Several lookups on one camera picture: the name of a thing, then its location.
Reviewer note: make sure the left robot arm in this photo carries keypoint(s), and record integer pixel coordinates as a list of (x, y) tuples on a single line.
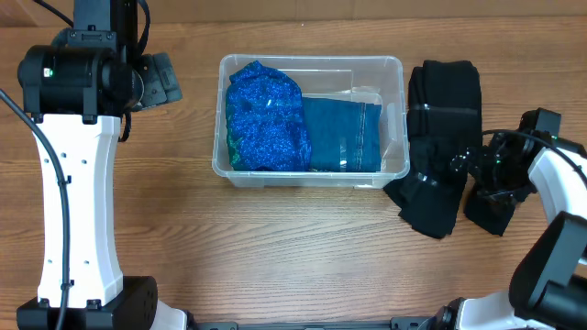
[(79, 93)]

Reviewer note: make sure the clear plastic storage bin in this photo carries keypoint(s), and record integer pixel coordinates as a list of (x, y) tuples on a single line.
[(365, 79)]

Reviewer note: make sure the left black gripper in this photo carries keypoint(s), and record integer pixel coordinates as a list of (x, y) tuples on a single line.
[(160, 82)]

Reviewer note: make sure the small folded black garment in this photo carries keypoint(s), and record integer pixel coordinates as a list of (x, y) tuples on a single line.
[(493, 210)]

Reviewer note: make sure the blue sequin garment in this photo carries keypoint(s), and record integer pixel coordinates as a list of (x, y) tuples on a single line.
[(266, 128)]

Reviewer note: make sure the large folded black garment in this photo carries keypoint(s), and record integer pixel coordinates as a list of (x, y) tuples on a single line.
[(444, 118)]

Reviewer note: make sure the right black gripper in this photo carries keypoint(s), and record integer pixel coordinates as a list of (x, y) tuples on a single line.
[(472, 163)]

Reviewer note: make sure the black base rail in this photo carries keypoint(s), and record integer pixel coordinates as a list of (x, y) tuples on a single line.
[(396, 323)]

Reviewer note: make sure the blue denim jeans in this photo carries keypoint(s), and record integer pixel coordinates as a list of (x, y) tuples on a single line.
[(344, 135)]

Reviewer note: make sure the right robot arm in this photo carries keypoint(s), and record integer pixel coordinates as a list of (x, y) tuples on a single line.
[(545, 292)]

